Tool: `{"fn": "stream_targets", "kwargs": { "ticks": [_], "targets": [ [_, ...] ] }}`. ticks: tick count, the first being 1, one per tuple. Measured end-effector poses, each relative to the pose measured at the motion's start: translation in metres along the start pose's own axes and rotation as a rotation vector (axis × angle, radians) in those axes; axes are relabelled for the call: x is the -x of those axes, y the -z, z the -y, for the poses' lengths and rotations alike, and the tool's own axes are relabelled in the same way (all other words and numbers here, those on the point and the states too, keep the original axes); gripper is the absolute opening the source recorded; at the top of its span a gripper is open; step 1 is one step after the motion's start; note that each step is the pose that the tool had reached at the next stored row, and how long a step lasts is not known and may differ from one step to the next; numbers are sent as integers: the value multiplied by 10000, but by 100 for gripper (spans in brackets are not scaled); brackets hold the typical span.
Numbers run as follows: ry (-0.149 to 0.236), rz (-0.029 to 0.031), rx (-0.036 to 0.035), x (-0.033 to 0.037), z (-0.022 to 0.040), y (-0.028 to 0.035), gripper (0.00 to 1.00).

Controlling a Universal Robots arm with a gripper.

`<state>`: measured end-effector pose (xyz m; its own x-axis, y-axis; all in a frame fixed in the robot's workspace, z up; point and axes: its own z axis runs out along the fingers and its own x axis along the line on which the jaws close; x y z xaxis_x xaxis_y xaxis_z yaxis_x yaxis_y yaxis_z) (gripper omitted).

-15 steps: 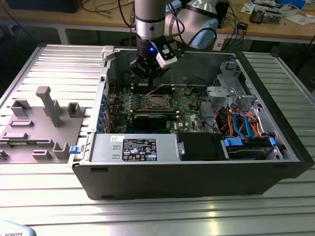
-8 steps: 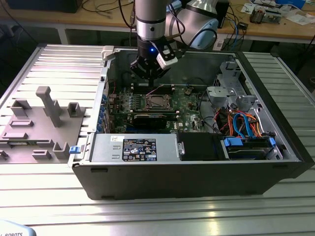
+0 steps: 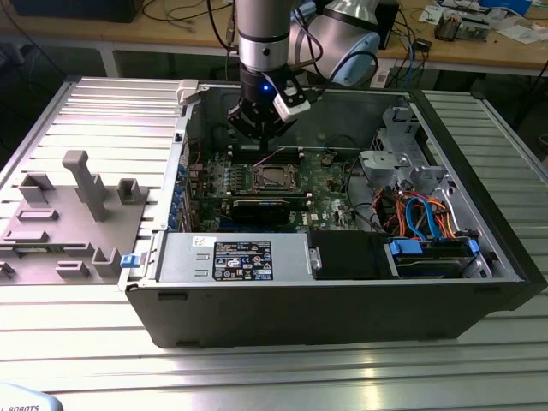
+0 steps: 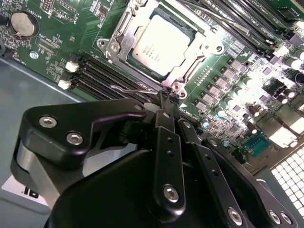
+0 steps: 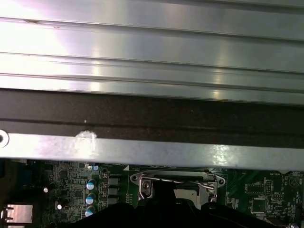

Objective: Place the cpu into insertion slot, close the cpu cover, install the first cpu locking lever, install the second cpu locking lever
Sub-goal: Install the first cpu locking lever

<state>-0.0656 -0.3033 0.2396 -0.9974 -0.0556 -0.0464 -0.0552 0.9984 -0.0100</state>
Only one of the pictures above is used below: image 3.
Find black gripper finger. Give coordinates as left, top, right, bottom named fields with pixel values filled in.
left=264, top=116, right=296, bottom=151
left=227, top=98, right=265, bottom=149

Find metal socket cover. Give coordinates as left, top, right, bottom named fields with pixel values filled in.
left=254, top=165, right=298, bottom=191

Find CPU socket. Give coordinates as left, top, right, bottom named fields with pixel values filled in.
left=252, top=164, right=301, bottom=193

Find green motherboard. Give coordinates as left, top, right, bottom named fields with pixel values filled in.
left=188, top=147, right=359, bottom=235

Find black graphics card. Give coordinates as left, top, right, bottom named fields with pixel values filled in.
left=230, top=196, right=292, bottom=226

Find grey metal cage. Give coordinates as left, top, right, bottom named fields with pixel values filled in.
left=357, top=149, right=410, bottom=189

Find perforated metal disk cage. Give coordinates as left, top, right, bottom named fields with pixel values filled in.
left=370, top=104, right=423, bottom=151

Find tall black device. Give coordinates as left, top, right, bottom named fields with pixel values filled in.
left=379, top=0, right=400, bottom=51

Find grey power supply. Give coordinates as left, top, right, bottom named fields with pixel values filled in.
left=156, top=232, right=312, bottom=283

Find hard disk in blue carrier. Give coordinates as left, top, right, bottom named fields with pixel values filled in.
left=383, top=237, right=480, bottom=280

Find white printed card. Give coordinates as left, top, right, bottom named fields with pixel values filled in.
left=417, top=6, right=442, bottom=25

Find black open PC case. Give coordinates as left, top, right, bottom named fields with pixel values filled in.
left=117, top=79, right=548, bottom=350

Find copper heat sink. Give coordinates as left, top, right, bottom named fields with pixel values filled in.
left=434, top=11, right=462, bottom=42

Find wooden desk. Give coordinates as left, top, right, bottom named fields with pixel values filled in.
left=0, top=0, right=548, bottom=78

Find black box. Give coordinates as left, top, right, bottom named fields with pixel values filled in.
left=10, top=0, right=139, bottom=23

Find grey parts rack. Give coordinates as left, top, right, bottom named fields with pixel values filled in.
left=0, top=149, right=151, bottom=286

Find grey metal part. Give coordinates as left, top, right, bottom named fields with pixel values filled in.
left=460, top=15, right=490, bottom=43

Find blue box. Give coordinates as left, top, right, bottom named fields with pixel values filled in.
left=478, top=0, right=533, bottom=16

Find white papers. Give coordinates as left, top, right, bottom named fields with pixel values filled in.
left=498, top=23, right=548, bottom=45

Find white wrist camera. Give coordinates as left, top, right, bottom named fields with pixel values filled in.
left=272, top=83, right=312, bottom=119

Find white case latch handle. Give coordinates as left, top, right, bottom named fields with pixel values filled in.
left=176, top=79, right=200, bottom=106

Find black wire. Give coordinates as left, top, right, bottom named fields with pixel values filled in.
left=344, top=156, right=389, bottom=235

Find blue cable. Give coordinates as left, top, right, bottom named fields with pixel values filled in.
left=406, top=40, right=423, bottom=80

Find blue wire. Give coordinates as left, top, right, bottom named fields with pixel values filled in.
left=404, top=195, right=444, bottom=241

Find orange wire bundle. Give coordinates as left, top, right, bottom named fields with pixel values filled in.
left=376, top=192, right=462, bottom=239

